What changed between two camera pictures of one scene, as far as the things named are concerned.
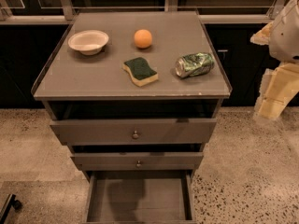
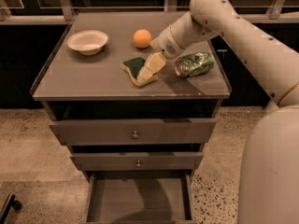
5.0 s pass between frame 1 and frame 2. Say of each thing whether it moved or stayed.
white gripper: moved
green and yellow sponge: stayed
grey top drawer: stayed
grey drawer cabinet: stayed
